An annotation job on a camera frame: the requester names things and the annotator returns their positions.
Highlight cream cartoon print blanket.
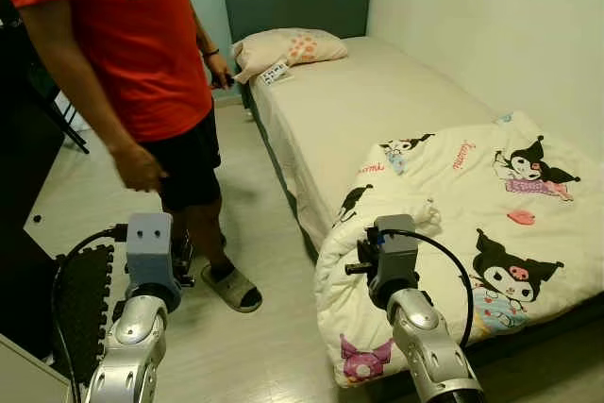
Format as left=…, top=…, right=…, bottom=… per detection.
left=314, top=110, right=604, bottom=388

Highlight white book blue letters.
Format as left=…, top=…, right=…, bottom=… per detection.
left=261, top=60, right=292, bottom=86

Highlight pink dotted pillow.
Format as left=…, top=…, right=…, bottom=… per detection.
left=231, top=27, right=350, bottom=84

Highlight person's right hand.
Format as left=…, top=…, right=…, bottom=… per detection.
left=109, top=142, right=169, bottom=193

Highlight person's left hand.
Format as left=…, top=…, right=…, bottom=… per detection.
left=206, top=49, right=235, bottom=91

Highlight olive grey slipper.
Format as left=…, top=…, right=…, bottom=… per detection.
left=200, top=263, right=263, bottom=314

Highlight black diamond plate case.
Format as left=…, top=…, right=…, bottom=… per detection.
left=0, top=0, right=130, bottom=390

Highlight black metal stand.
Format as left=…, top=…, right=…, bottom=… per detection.
left=36, top=61, right=92, bottom=155

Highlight white wardrobe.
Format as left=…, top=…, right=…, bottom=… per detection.
left=0, top=330, right=75, bottom=403

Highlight person in red shirt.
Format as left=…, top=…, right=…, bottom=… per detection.
left=0, top=0, right=263, bottom=314

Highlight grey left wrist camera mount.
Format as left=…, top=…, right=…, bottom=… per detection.
left=125, top=212, right=182, bottom=298

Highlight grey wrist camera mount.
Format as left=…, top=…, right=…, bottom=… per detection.
left=368, top=215, right=422, bottom=308
left=125, top=212, right=182, bottom=298

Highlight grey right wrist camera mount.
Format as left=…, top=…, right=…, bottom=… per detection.
left=368, top=215, right=422, bottom=308

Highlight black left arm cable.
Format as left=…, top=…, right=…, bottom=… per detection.
left=50, top=224, right=129, bottom=403

